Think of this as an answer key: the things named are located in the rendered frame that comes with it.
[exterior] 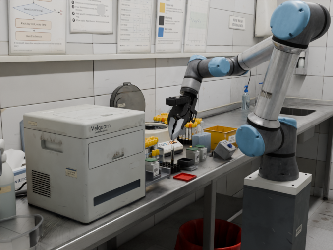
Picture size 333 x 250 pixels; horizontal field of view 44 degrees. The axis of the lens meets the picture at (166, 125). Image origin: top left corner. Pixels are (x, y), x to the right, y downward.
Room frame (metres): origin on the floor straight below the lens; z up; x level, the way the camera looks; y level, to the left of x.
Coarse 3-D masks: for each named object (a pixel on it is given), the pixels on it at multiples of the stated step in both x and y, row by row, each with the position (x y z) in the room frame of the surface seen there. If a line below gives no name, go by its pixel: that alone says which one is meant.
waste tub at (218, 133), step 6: (216, 126) 2.11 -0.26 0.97; (222, 126) 2.10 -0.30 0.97; (210, 132) 1.99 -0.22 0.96; (216, 132) 1.97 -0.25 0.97; (222, 132) 1.95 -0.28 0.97; (228, 132) 1.96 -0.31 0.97; (234, 132) 2.01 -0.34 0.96; (216, 138) 1.97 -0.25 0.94; (222, 138) 1.95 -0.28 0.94; (228, 138) 1.96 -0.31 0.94; (234, 138) 2.01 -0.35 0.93; (216, 144) 1.97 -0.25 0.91; (234, 144) 2.01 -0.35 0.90
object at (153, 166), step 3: (147, 162) 1.41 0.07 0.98; (150, 162) 1.40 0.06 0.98; (153, 162) 1.41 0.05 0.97; (156, 162) 1.42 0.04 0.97; (147, 165) 1.41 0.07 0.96; (150, 165) 1.40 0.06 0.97; (153, 165) 1.40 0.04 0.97; (156, 165) 1.41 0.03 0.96; (147, 168) 1.41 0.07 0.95; (150, 168) 1.40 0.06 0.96; (153, 168) 1.40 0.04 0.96; (156, 168) 1.41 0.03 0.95; (153, 171) 1.40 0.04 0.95; (156, 171) 1.41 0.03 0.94; (156, 174) 1.41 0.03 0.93
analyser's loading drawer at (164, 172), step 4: (160, 168) 1.49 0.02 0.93; (164, 168) 1.48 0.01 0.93; (168, 168) 1.47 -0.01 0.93; (148, 172) 1.40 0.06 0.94; (152, 172) 1.39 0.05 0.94; (160, 172) 1.42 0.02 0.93; (164, 172) 1.48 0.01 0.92; (168, 172) 1.47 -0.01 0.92; (148, 176) 1.40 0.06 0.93; (152, 176) 1.39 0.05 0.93; (156, 176) 1.40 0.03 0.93; (160, 176) 1.42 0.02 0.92; (164, 176) 1.43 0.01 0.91; (168, 176) 1.47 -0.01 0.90; (148, 180) 1.39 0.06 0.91; (152, 180) 1.39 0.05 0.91; (156, 180) 1.39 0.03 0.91; (160, 180) 1.42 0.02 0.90; (148, 184) 1.35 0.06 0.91
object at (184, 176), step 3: (180, 174) 1.57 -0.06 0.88; (183, 174) 1.58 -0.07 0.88; (186, 174) 1.57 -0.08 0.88; (189, 174) 1.56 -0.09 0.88; (174, 177) 1.53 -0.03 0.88; (177, 177) 1.52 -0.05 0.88; (180, 177) 1.54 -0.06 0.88; (183, 177) 1.54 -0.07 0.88; (186, 177) 1.54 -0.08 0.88; (189, 177) 1.54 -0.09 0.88; (192, 177) 1.52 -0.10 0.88; (195, 177) 1.54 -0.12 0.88; (183, 180) 1.50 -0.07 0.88; (186, 180) 1.50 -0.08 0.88; (189, 180) 1.50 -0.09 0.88
